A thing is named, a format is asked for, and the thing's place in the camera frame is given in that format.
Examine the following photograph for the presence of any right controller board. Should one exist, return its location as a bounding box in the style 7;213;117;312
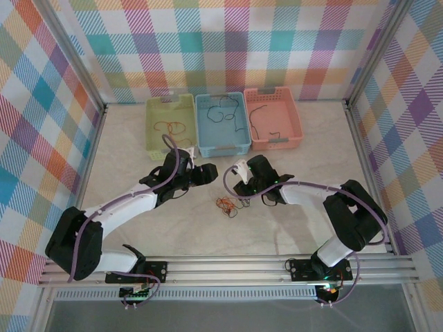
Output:
315;282;343;299

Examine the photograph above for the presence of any pink plastic basket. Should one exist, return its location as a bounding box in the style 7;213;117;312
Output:
243;86;305;151

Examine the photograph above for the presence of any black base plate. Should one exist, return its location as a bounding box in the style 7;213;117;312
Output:
105;261;169;284
289;259;353;282

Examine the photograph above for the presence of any thin orange cable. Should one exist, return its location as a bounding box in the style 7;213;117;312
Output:
154;120;193;146
215;196;239;216

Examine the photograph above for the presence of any aluminium upright frame post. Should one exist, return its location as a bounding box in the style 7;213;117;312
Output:
345;0;418;104
40;0;109;111

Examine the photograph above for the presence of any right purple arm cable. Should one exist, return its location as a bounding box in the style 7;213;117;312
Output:
221;165;389;307

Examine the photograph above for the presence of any green plastic basket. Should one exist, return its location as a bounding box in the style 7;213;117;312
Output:
145;93;199;163

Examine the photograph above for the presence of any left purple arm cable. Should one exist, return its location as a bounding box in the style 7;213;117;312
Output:
68;133;181;311

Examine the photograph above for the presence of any controller board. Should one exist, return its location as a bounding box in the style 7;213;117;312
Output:
315;282;343;299
119;284;155;301

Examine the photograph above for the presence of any blue plastic basket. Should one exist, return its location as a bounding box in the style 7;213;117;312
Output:
195;92;252;158

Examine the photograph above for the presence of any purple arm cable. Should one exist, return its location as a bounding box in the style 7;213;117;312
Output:
68;133;181;311
221;165;389;307

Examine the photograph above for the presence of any grey metal panel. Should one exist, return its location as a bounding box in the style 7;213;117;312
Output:
44;299;416;332

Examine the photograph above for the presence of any slotted grey cable duct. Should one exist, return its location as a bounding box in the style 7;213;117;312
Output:
55;286;319;301

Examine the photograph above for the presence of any aluminium mounting rail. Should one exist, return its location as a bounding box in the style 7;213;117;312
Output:
37;255;418;287

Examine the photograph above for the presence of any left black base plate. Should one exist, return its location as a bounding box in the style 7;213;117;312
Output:
105;261;169;284

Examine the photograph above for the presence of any aluminium table edge rail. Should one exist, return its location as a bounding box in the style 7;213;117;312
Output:
344;100;430;332
29;103;109;332

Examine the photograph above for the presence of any left controller board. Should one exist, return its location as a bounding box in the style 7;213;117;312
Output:
119;284;155;301

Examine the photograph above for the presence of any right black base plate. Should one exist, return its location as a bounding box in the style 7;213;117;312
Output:
289;259;353;282

